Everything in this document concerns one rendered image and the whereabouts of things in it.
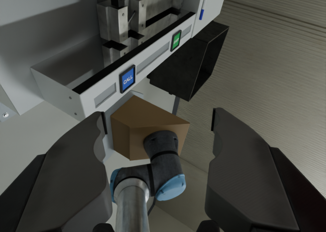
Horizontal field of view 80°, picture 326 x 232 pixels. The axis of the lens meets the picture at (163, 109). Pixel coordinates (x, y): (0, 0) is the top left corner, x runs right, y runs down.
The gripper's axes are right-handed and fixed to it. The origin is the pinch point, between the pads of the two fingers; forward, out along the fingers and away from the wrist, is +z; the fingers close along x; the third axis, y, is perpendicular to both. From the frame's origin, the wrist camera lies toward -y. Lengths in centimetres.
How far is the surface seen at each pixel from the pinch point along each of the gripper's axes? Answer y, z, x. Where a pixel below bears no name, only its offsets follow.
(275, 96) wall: 143, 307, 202
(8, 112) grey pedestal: 51, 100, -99
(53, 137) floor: 93, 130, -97
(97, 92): 9.2, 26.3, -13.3
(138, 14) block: -4.4, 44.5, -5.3
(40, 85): 8.4, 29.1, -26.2
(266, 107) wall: 170, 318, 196
